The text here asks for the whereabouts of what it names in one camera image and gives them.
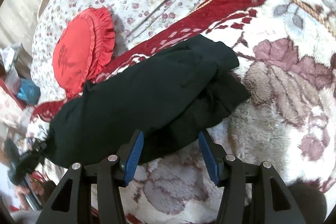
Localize black pants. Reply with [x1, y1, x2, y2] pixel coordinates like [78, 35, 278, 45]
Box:
[44, 35, 250, 168]

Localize person left hand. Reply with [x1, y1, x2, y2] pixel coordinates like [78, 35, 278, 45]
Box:
[14, 178, 56, 210]

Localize blue plastic bag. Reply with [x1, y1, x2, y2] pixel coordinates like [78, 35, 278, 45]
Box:
[17, 79, 41, 105]

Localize red heart ruffled pillow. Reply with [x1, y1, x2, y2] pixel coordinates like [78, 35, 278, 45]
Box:
[52, 7, 115, 98]

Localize red white floral fleece blanket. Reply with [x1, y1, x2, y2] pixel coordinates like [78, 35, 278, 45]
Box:
[28, 0, 335, 217]

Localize beige curtain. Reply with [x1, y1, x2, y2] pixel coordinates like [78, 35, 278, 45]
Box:
[1, 0, 50, 67]

